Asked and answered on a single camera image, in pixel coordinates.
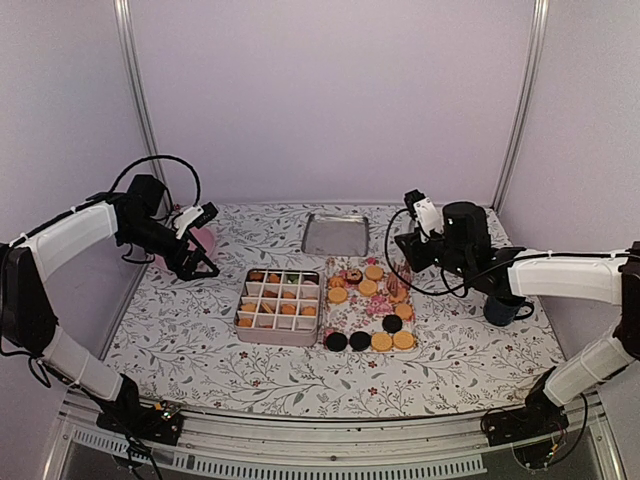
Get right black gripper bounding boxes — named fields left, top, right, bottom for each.
left=396, top=226, right=472, bottom=280

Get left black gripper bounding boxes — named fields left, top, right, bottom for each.
left=120, top=216, right=220, bottom=280

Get metal serving tongs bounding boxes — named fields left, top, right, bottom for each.
left=386, top=259, right=412, bottom=297

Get pink divided cookie tin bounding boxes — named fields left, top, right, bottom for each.
left=234, top=268, right=322, bottom=347

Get orange swirl biscuit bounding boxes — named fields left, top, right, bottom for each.
left=280, top=304, right=297, bottom=315

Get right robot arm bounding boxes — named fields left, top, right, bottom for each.
left=394, top=190, right=639, bottom=436

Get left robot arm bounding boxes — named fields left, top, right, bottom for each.
left=1, top=174, right=219, bottom=434

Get pink plate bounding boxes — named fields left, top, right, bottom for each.
left=153, top=227, right=216, bottom=271

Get chocolate sprinkle donut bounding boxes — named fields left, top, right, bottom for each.
left=345, top=269, right=363, bottom=284

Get floral cookie tray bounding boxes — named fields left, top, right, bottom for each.
left=323, top=257, right=418, bottom=354

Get yellow round biscuit right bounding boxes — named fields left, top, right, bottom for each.
left=392, top=331, right=416, bottom=350

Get yellow round biscuit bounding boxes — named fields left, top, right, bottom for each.
left=371, top=332, right=394, bottom=352
left=392, top=331, right=416, bottom=350

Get yellow round biscuit left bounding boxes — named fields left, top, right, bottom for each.
left=371, top=332, right=394, bottom=352

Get silver metal tray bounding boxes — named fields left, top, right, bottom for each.
left=301, top=213, right=370, bottom=257

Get dark blue mug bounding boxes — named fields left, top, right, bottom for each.
left=483, top=296, right=535, bottom=327

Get black sandwich cookie right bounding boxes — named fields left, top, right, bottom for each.
left=349, top=331, right=371, bottom=352

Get black sandwich cookie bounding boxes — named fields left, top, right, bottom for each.
left=324, top=332, right=348, bottom=352
left=349, top=331, right=371, bottom=352

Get black sandwich cookie left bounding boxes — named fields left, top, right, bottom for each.
left=324, top=332, right=348, bottom=352

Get floral tablecloth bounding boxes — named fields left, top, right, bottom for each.
left=106, top=204, right=563, bottom=418

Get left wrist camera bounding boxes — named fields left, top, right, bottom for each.
left=172, top=202, right=219, bottom=239

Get black camera cable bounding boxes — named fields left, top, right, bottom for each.
left=109, top=154, right=204, bottom=206

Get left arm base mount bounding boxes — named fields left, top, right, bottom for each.
left=96, top=400, right=184, bottom=446

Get right aluminium frame post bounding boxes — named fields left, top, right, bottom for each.
left=491, top=0, right=550, bottom=214

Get aluminium frame post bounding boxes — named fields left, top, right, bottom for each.
left=491, top=0, right=550, bottom=214
left=112, top=0, right=175, bottom=216

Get front aluminium rail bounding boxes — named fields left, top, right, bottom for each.
left=43, top=393, right=630, bottom=479

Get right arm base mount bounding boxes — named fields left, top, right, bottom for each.
left=480, top=400, right=569, bottom=446

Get left aluminium frame post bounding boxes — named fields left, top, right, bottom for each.
left=112, top=0, right=175, bottom=216

